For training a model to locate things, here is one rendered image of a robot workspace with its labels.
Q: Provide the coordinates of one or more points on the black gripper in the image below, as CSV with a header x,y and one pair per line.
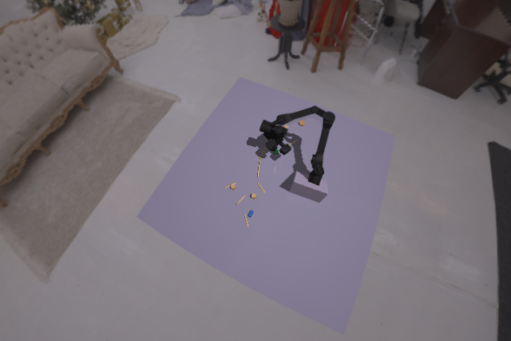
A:
x,y
285,147

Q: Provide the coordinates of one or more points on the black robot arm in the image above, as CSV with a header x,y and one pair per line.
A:
x,y
317,159

